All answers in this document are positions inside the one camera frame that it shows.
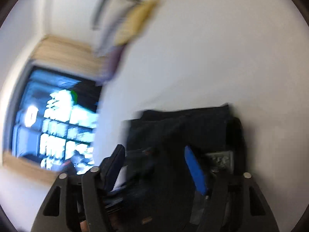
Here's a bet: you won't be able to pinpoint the purple cloth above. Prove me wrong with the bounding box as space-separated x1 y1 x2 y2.
97 43 127 85

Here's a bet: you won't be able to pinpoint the white bed sheet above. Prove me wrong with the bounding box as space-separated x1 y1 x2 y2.
94 0 308 231

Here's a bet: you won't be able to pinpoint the window with dark frame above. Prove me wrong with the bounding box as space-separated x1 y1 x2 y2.
8 65 98 174

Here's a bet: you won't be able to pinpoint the beige curtain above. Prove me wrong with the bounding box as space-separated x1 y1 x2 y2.
30 35 106 81

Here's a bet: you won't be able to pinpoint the dark navy pants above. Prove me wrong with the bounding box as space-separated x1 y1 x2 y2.
103 103 247 232

